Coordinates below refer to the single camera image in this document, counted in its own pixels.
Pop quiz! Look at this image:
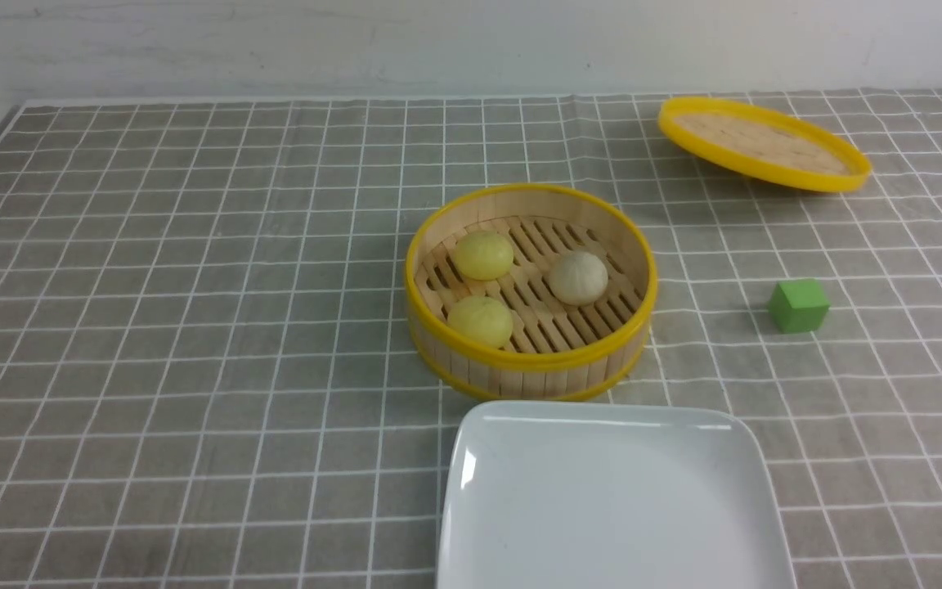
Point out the green cube block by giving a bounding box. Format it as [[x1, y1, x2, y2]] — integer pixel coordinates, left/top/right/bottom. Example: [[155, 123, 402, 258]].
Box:
[[767, 278, 831, 333]]

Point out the bamboo steamer basket yellow rim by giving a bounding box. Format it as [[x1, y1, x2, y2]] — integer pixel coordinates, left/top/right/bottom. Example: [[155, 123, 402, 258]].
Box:
[[403, 183, 659, 400]]

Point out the white square plate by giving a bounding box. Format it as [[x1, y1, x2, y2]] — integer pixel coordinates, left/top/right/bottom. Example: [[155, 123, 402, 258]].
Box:
[[435, 400, 796, 588]]

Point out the white steamed bun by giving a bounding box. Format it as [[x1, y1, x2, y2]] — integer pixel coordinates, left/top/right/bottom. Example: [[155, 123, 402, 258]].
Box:
[[546, 250, 609, 307]]

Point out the yellow steamed bun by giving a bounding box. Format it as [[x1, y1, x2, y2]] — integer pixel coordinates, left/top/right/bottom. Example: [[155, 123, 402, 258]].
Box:
[[447, 295, 514, 349], [450, 231, 514, 282]]

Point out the yellow rimmed bamboo steamer lid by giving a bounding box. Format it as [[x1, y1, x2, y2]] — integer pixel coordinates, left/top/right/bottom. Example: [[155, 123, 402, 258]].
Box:
[[657, 97, 873, 193]]

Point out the grey checked tablecloth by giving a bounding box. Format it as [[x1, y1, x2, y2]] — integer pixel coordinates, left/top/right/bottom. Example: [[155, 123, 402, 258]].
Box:
[[0, 88, 942, 588]]

